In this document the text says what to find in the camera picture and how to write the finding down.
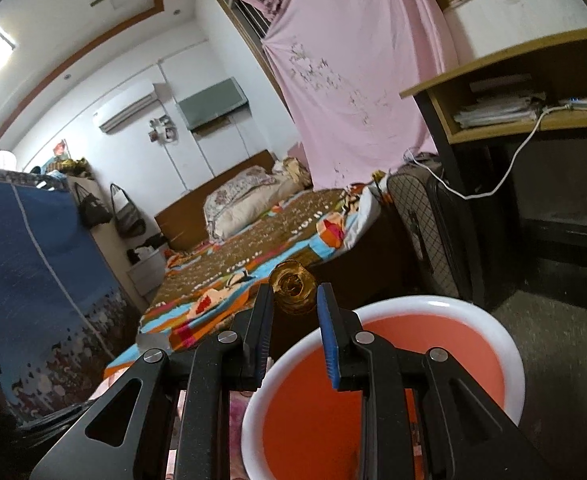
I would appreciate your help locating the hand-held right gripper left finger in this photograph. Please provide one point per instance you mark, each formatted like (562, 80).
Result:
(261, 320)

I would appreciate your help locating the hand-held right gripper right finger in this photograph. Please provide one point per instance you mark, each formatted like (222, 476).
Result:
(329, 340)

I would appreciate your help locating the orange basin with white rim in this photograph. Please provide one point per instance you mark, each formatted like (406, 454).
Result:
(298, 410)

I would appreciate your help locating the colourful cartoon blanket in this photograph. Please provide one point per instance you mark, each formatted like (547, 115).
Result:
(253, 250)

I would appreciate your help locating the floral pillow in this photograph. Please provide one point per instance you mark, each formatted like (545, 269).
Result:
(243, 200)

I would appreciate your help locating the white nightstand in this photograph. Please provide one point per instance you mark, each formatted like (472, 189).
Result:
(146, 272)

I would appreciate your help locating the wooden bed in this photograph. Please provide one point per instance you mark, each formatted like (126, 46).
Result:
(213, 195)

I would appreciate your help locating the black items on nightstand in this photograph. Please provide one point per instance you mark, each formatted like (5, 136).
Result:
(143, 252)

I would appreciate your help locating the checkered suitcase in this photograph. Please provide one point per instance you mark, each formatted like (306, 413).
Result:
(423, 230)

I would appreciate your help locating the yellowish pillow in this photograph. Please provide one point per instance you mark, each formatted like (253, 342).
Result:
(293, 172)

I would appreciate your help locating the grey handbag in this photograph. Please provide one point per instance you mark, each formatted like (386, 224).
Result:
(129, 217)

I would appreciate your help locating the beige cabinet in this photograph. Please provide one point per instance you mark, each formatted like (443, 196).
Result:
(103, 250)

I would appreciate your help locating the black handbag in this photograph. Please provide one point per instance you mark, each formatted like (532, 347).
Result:
(93, 210)

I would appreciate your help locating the blue fabric wardrobe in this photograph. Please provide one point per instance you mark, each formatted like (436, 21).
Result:
(33, 270)

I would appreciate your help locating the clutter atop cabinet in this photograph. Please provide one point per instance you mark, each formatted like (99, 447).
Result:
(65, 164)

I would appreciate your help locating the white air conditioner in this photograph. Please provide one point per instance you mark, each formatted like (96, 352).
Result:
(126, 107)

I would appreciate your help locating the pink hanging sheet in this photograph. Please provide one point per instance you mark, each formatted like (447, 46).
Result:
(353, 60)

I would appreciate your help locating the stack of papers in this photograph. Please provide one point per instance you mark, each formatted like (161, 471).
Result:
(498, 110)

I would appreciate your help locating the barred window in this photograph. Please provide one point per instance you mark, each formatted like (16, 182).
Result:
(253, 20)

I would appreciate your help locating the wooden desk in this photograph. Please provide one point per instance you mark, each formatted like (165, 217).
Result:
(498, 55)

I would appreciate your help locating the white power adapter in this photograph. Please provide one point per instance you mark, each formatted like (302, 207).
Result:
(579, 103)

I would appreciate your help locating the wall ornaments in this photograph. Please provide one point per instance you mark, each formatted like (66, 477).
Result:
(163, 131)

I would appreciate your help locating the grey-green wall panel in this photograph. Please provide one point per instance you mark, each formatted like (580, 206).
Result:
(211, 105)

